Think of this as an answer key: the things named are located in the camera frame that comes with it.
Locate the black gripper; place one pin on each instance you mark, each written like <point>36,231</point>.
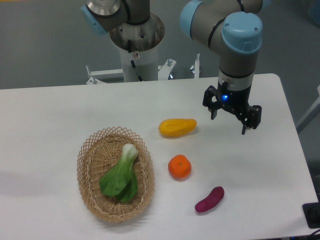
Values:
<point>232,96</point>

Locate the green bok choy vegetable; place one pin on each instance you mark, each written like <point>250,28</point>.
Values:
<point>120,181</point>

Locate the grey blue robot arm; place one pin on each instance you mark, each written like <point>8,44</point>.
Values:
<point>230,28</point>

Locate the woven wicker basket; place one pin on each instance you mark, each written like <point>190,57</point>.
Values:
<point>98,154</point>

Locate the yellow papaya half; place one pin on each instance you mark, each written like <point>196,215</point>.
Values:
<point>176,127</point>

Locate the orange mandarin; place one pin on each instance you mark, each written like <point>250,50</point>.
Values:
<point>179,167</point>

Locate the purple sweet potato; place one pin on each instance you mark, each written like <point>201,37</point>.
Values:
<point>211,201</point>

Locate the black device at table edge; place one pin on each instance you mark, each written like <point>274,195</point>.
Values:
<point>312,214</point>

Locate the white table leg frame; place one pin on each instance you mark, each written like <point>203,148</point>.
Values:
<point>309,115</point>

